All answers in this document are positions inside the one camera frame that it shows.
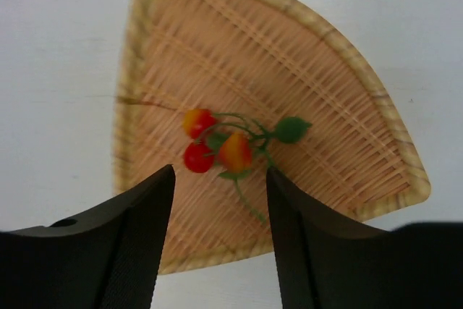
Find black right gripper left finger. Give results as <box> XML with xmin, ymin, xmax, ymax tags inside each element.
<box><xmin>1</xmin><ymin>165</ymin><xmax>176</xmax><ymax>308</ymax></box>

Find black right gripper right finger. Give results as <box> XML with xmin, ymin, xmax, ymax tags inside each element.
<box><xmin>266</xmin><ymin>168</ymin><xmax>462</xmax><ymax>308</ymax></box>

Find single red fake cherry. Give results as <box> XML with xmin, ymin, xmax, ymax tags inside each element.
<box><xmin>115</xmin><ymin>94</ymin><xmax>216</xmax><ymax>174</ymax></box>

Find fake fruit sprig green leaves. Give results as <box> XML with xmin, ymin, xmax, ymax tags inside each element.
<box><xmin>182</xmin><ymin>108</ymin><xmax>313</xmax><ymax>224</ymax></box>

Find woven fan-shaped fruit basket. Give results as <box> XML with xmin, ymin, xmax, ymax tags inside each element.
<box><xmin>113</xmin><ymin>0</ymin><xmax>431</xmax><ymax>274</ymax></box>

